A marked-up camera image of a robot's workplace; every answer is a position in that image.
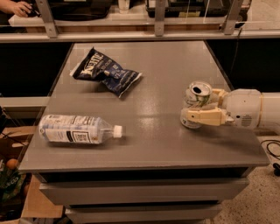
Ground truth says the person's hand in background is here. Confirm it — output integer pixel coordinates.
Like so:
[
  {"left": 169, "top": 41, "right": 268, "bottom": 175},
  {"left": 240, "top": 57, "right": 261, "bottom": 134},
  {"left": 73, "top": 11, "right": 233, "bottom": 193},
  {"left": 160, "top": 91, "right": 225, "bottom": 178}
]
[{"left": 6, "top": 0, "right": 32, "bottom": 18}]

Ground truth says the metal shelf rail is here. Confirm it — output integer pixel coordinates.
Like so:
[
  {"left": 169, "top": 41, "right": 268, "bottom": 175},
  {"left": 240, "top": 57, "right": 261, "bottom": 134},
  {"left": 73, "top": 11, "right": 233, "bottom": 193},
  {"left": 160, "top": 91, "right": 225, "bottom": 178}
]
[{"left": 0, "top": 4, "right": 280, "bottom": 43}]

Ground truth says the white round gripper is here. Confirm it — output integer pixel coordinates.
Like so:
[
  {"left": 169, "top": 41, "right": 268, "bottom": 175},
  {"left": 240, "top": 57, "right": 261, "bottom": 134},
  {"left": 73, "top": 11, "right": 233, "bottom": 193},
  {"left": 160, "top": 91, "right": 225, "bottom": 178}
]
[{"left": 181, "top": 88, "right": 262, "bottom": 129}]

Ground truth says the black cable on floor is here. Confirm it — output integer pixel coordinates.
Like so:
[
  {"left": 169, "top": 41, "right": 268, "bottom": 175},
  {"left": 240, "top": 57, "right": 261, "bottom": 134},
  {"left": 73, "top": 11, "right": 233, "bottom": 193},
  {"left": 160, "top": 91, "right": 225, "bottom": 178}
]
[{"left": 260, "top": 139, "right": 280, "bottom": 177}]

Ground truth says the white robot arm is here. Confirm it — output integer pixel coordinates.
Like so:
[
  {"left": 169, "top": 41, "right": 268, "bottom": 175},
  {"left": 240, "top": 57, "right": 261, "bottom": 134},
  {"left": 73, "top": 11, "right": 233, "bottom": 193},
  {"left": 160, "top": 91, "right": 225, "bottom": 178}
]
[{"left": 180, "top": 88, "right": 280, "bottom": 130}]

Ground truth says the green package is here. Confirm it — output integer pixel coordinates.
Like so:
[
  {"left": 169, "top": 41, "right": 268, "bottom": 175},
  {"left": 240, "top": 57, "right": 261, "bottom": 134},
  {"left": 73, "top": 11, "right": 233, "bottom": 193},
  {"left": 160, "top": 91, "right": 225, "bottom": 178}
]
[{"left": 1, "top": 171, "right": 26, "bottom": 202}]

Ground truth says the clear plastic water bottle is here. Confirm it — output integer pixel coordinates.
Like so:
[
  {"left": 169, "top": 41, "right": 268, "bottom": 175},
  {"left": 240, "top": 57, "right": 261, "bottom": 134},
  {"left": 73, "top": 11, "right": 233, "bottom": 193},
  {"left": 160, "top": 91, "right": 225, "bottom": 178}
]
[{"left": 38, "top": 115, "right": 123, "bottom": 144}]

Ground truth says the cardboard box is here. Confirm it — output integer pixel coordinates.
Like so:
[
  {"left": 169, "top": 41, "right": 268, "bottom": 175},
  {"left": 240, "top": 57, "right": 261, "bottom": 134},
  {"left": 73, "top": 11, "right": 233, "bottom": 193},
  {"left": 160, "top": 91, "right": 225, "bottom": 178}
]
[{"left": 1, "top": 126, "right": 64, "bottom": 224}]

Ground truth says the green white 7up can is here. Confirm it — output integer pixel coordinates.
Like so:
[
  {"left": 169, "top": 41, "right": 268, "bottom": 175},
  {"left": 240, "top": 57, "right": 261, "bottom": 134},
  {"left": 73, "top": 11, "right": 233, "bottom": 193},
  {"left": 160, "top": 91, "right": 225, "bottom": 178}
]
[{"left": 180, "top": 81, "right": 213, "bottom": 130}]

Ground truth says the grey drawer cabinet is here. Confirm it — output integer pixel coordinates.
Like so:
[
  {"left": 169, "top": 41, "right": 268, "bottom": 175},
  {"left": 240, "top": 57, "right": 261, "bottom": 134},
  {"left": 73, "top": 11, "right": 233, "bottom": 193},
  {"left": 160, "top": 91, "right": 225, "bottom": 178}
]
[{"left": 34, "top": 167, "right": 255, "bottom": 224}]

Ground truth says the blue kettle chips bag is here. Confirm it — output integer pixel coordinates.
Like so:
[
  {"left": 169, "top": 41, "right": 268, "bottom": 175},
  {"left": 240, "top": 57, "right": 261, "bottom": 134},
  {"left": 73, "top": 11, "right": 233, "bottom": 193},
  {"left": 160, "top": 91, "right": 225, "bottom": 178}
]
[{"left": 71, "top": 48, "right": 142, "bottom": 97}]

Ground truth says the orange fruit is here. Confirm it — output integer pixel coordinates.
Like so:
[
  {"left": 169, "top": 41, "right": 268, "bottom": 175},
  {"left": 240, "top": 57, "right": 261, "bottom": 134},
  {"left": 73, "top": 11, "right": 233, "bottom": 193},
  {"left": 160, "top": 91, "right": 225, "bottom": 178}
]
[{"left": 6, "top": 158, "right": 18, "bottom": 170}]

